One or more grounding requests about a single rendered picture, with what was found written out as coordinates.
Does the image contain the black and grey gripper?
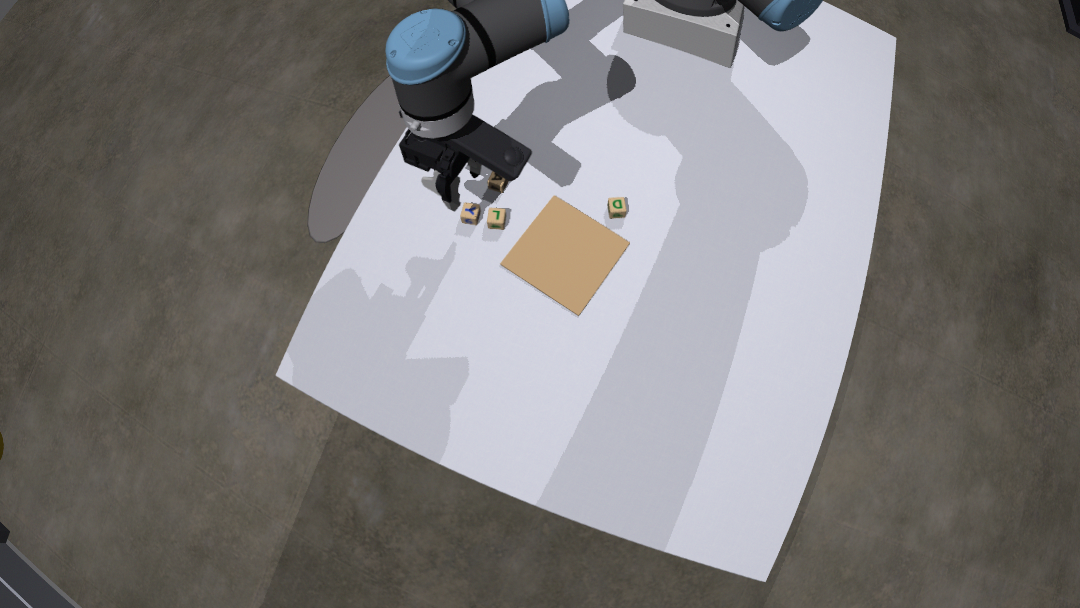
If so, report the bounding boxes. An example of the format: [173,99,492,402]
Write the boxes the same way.
[399,129,482,212]

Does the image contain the tan flat mat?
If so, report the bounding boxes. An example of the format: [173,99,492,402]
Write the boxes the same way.
[500,195,630,316]

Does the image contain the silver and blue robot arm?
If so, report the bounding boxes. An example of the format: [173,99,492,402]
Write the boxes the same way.
[384,0,823,181]

